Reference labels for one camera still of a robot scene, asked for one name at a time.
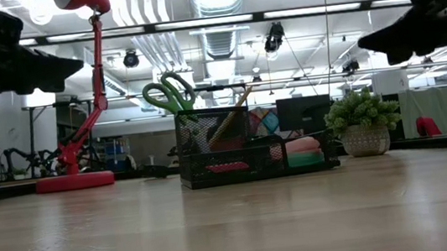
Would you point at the pink sticky note pad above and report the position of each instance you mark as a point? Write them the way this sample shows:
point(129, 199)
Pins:
point(304, 152)

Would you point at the blue barrels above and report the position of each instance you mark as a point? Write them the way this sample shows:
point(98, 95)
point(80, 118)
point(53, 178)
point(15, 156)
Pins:
point(119, 154)

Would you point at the black mesh desk organizer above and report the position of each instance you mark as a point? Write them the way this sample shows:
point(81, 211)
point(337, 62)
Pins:
point(221, 178)

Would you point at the black hanging spotlight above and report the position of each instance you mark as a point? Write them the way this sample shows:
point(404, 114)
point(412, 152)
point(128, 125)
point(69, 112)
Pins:
point(350, 66)
point(130, 58)
point(274, 37)

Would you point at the black overhead crossbar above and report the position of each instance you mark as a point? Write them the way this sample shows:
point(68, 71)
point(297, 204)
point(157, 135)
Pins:
point(236, 18)

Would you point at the black aluminium table frame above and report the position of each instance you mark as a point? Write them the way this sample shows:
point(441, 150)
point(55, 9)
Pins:
point(441, 143)

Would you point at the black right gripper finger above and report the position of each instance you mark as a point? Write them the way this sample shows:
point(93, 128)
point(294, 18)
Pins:
point(403, 55)
point(407, 30)

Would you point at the pink eraser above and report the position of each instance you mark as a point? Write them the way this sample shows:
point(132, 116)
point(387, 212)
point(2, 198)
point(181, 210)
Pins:
point(228, 167)

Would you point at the colourful poster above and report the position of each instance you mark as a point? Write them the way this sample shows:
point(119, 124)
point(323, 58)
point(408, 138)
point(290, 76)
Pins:
point(267, 122)

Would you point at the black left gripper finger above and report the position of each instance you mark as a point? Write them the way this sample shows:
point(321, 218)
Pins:
point(42, 86)
point(48, 65)

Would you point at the red desk lamp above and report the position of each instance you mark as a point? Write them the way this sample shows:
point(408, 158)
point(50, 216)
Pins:
point(75, 181)

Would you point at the black monitor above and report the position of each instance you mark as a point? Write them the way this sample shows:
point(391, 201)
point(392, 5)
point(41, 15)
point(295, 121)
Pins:
point(304, 114)

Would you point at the green partition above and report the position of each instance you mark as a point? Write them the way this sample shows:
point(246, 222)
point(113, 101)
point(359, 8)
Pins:
point(428, 106)

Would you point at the green potted succulent plant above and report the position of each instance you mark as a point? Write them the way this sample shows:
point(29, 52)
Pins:
point(361, 114)

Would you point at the red chair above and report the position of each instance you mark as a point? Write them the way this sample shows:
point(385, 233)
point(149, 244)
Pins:
point(426, 127)

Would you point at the black background robot arm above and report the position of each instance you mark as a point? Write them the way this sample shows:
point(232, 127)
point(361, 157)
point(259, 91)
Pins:
point(20, 159)

